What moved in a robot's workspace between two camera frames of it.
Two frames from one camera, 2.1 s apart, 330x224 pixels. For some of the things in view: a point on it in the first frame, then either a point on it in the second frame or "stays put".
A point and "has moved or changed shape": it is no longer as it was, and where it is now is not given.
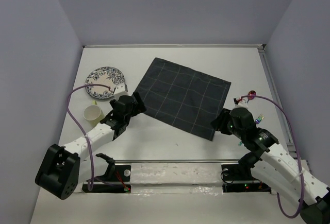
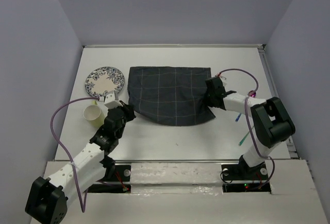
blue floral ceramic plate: x=105 y=75 stays put
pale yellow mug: x=93 y=114 stays put
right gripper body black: x=235 y=131 -> x=210 y=96
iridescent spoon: x=251 y=92 stays put
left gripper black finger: x=140 y=104 -> x=129 y=112
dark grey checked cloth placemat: x=185 y=99 has moved or changed shape
